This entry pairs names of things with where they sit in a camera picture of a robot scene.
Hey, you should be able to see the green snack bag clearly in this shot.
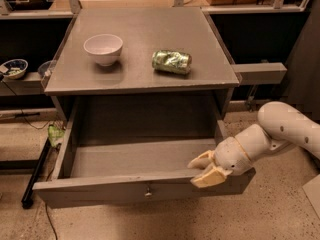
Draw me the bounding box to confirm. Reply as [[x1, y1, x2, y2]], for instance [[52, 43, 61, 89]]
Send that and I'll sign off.
[[48, 124, 64, 148]]

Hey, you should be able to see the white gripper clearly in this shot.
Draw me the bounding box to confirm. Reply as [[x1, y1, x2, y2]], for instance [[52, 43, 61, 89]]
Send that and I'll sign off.
[[187, 137, 252, 188]]

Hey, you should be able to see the small clear glass bowl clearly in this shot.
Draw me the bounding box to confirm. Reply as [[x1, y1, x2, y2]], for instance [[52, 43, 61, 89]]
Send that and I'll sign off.
[[37, 60, 57, 78]]

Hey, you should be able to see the grey left low shelf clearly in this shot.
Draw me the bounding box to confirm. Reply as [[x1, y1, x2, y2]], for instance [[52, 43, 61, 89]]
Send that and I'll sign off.
[[0, 72, 43, 96]]

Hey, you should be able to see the white ceramic bowl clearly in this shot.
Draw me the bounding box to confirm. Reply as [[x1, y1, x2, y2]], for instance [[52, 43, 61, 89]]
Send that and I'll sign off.
[[83, 34, 123, 66]]

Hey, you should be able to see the black floor cable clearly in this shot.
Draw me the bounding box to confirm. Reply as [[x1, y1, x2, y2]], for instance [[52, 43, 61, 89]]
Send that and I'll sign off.
[[44, 203, 61, 240]]

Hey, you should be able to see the black metal table leg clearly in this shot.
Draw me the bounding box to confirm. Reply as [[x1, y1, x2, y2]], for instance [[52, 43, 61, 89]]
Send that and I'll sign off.
[[21, 139, 51, 209]]

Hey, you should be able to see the blue patterned bowl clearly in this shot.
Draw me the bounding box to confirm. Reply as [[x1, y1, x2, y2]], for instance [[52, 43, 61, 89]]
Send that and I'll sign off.
[[0, 59, 28, 80]]

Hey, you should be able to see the grey drawer cabinet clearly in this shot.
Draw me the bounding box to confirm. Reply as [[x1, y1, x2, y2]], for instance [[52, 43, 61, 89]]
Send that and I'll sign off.
[[41, 6, 242, 145]]

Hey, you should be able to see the crushed green soda can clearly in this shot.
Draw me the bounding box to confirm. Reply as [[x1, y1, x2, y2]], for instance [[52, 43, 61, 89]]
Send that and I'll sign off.
[[152, 50, 192, 75]]

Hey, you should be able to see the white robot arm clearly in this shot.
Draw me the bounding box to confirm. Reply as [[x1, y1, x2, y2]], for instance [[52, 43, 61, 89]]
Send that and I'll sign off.
[[188, 101, 320, 188]]

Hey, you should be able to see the grey top drawer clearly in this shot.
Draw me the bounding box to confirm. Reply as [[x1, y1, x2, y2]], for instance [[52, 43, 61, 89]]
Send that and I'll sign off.
[[32, 97, 257, 210]]

